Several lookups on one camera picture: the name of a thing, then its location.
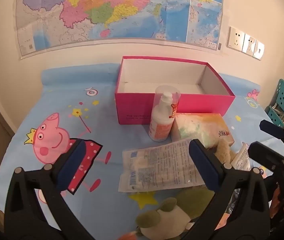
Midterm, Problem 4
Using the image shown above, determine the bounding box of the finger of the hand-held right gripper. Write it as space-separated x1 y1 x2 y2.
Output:
247 141 284 180
260 119 284 161

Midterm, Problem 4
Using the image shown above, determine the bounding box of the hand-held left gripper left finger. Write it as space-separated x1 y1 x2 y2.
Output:
4 139 95 240

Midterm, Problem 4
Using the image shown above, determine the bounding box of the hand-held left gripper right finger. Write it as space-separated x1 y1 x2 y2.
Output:
182 139 270 240

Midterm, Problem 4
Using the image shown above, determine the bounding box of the clear plastic cotton packet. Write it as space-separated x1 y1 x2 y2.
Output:
118 137 207 193

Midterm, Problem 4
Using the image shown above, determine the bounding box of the green white frog plush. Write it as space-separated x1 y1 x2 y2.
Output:
135 185 216 240

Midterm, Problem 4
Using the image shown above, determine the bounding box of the pink cardboard box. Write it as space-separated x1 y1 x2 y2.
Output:
114 56 236 125

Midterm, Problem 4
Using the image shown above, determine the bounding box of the gold tissue pack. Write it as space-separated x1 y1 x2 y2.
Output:
230 142 251 172

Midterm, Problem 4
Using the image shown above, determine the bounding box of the pastel tissue box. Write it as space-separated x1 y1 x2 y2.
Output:
170 113 235 148

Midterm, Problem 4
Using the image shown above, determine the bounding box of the blue cartoon printed sheet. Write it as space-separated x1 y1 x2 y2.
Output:
0 64 282 240

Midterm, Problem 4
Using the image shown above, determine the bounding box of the white orange lotion bottle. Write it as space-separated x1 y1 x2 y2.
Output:
148 85 181 142

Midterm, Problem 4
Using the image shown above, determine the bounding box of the white wall socket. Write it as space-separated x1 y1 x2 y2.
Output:
227 26 245 51
253 40 265 60
242 34 256 55

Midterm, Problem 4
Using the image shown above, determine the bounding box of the colourful wall map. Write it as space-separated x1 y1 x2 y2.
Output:
16 0 223 60

